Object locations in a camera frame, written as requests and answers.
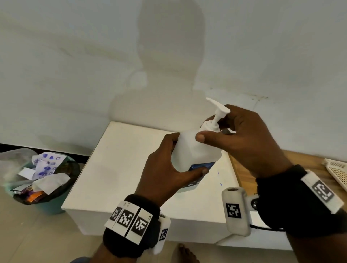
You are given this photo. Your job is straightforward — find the person's right hand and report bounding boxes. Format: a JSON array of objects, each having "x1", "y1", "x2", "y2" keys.
[{"x1": 195, "y1": 104, "x2": 294, "y2": 179}]

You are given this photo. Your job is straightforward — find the person's left hand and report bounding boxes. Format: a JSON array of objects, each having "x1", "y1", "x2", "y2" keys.
[{"x1": 134, "y1": 132, "x2": 209, "y2": 208}]

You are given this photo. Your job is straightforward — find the large white bottle blue label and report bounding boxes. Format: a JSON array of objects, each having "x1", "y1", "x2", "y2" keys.
[{"x1": 171, "y1": 127, "x2": 223, "y2": 193}]

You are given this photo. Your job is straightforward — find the person's left forearm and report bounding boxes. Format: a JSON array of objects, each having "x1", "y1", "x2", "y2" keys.
[{"x1": 91, "y1": 242, "x2": 136, "y2": 263}]

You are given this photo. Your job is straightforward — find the person's right forearm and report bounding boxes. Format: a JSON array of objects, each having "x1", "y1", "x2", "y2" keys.
[{"x1": 287, "y1": 233, "x2": 347, "y2": 263}]

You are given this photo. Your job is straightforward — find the person's right foot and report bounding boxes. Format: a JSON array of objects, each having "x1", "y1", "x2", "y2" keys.
[{"x1": 177, "y1": 243, "x2": 200, "y2": 263}]

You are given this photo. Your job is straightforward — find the wooden board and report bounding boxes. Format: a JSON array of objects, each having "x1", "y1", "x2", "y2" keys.
[{"x1": 229, "y1": 150, "x2": 347, "y2": 212}]

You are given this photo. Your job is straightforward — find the black right wristband with markers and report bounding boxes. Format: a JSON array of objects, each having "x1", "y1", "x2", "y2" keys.
[{"x1": 256, "y1": 164, "x2": 347, "y2": 239}]

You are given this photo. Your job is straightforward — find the white marker cube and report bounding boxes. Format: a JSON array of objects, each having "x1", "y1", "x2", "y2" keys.
[{"x1": 221, "y1": 187, "x2": 260, "y2": 237}]

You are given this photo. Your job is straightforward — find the white plastic basket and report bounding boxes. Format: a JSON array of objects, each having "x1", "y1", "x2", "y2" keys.
[{"x1": 322, "y1": 158, "x2": 347, "y2": 193}]

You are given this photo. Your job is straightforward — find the white tissue paper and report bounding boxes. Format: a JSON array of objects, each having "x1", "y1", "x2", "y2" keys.
[{"x1": 32, "y1": 173, "x2": 71, "y2": 195}]

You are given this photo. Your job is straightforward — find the white paper with blue prints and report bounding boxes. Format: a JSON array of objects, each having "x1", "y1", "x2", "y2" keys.
[{"x1": 32, "y1": 151, "x2": 68, "y2": 181}]

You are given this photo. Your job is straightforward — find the orange wrapper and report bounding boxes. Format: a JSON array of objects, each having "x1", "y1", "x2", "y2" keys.
[{"x1": 27, "y1": 191, "x2": 45, "y2": 203}]

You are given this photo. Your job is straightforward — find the teal waste bin with trash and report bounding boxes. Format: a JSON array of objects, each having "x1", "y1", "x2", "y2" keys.
[{"x1": 0, "y1": 148, "x2": 81, "y2": 205}]

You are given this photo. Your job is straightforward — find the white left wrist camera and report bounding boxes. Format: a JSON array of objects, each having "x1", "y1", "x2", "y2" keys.
[{"x1": 151, "y1": 214, "x2": 172, "y2": 256}]

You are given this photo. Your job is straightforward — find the black right camera cable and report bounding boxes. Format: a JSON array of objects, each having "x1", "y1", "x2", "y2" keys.
[{"x1": 249, "y1": 224, "x2": 285, "y2": 232}]

